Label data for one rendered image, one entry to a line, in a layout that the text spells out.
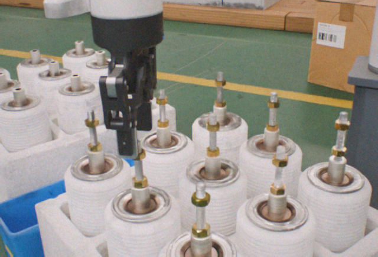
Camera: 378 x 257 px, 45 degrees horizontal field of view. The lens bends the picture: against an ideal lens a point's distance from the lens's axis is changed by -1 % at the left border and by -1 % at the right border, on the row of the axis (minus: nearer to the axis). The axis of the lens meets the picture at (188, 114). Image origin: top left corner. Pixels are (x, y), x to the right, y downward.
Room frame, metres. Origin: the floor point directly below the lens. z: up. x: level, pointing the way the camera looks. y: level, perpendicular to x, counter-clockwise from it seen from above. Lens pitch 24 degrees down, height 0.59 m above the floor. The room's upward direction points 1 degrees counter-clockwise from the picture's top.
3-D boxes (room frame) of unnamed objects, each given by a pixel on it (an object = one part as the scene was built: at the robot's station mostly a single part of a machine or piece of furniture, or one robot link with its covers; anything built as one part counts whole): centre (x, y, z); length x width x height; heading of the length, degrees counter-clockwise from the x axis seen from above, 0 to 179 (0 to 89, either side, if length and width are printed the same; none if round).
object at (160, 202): (0.48, 0.06, 0.25); 0.08 x 0.08 x 0.01
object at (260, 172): (0.62, -0.13, 0.16); 0.10 x 0.10 x 0.18
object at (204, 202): (0.38, -0.01, 0.32); 0.02 x 0.02 x 0.01; 8
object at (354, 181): (0.53, -0.20, 0.25); 0.08 x 0.08 x 0.01
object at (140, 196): (0.48, 0.06, 0.26); 0.02 x 0.02 x 0.03
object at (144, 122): (0.51, 0.06, 0.36); 0.02 x 0.01 x 0.04; 80
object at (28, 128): (0.82, 0.32, 0.16); 0.10 x 0.10 x 0.18
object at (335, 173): (0.53, -0.20, 0.26); 0.02 x 0.02 x 0.03
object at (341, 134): (0.53, -0.20, 0.31); 0.01 x 0.01 x 0.08; 27
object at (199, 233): (0.38, -0.01, 0.29); 0.02 x 0.02 x 0.01; 8
